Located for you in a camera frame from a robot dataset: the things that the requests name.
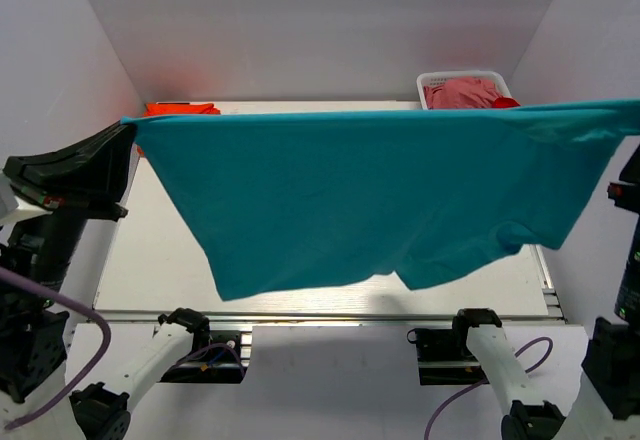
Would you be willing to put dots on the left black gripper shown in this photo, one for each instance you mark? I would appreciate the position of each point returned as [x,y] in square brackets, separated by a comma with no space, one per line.
[62,192]

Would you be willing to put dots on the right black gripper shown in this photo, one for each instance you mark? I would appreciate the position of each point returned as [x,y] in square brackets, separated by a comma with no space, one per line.
[626,192]

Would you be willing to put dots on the teal t-shirt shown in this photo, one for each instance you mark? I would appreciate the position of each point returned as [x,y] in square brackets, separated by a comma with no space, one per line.
[294,201]

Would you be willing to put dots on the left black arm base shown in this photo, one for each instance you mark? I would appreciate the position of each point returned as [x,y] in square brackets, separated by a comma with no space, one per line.
[219,357]

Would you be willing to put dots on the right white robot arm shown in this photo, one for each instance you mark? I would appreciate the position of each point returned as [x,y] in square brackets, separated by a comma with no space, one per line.
[603,271]

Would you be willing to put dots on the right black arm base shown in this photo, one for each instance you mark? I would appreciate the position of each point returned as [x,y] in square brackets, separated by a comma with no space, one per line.
[441,361]

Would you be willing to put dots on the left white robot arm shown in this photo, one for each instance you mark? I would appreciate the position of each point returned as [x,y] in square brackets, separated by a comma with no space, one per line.
[46,201]

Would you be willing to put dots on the folded orange t-shirt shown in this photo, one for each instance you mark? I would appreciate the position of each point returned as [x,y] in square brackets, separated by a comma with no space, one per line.
[163,109]

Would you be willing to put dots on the red t-shirt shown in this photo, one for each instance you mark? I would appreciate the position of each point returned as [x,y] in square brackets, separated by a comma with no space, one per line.
[505,103]

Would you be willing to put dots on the pink t-shirt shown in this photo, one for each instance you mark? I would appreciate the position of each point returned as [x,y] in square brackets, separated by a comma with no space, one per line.
[462,93]

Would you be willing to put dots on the white plastic basket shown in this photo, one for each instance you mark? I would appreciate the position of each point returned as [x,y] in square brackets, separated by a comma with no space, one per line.
[435,79]

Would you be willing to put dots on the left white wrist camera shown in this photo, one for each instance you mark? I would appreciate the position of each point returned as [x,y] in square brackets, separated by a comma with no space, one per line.
[9,203]

